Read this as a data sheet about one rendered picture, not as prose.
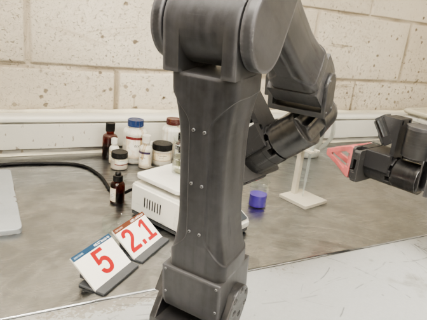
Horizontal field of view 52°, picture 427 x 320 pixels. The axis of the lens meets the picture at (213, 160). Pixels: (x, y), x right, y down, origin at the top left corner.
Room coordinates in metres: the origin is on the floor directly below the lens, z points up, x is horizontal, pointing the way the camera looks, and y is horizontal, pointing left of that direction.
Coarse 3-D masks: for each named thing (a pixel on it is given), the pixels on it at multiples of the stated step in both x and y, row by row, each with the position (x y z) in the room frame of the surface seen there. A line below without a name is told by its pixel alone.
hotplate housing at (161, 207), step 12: (132, 192) 0.78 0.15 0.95; (144, 192) 0.76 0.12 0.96; (156, 192) 0.75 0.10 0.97; (168, 192) 0.75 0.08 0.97; (132, 204) 0.78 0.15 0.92; (144, 204) 0.76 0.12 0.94; (156, 204) 0.74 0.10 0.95; (168, 204) 0.72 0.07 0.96; (156, 216) 0.74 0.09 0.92; (168, 216) 0.72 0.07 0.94; (168, 228) 0.72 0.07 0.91
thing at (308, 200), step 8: (304, 152) 0.98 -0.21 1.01; (312, 152) 0.94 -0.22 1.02; (296, 160) 0.98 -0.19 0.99; (296, 168) 0.98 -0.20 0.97; (296, 176) 0.97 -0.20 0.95; (296, 184) 0.97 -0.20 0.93; (288, 192) 0.98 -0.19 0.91; (296, 192) 0.98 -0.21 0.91; (304, 192) 0.99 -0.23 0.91; (288, 200) 0.94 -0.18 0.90; (296, 200) 0.93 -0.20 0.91; (304, 200) 0.94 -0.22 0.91; (312, 200) 0.95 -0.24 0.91; (320, 200) 0.95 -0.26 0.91; (304, 208) 0.90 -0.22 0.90
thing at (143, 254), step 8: (112, 232) 0.63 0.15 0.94; (120, 240) 0.63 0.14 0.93; (152, 240) 0.68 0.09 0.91; (160, 240) 0.68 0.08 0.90; (168, 240) 0.69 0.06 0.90; (144, 248) 0.65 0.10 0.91; (152, 248) 0.65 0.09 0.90; (128, 256) 0.62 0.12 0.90; (136, 256) 0.62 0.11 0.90; (144, 256) 0.63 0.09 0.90
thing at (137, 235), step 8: (144, 216) 0.71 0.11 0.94; (136, 224) 0.68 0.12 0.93; (144, 224) 0.69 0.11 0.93; (120, 232) 0.64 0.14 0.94; (128, 232) 0.65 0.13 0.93; (136, 232) 0.66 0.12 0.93; (144, 232) 0.68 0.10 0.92; (152, 232) 0.69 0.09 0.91; (128, 240) 0.64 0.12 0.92; (136, 240) 0.65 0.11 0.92; (144, 240) 0.66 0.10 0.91; (128, 248) 0.62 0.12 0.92; (136, 248) 0.63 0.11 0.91
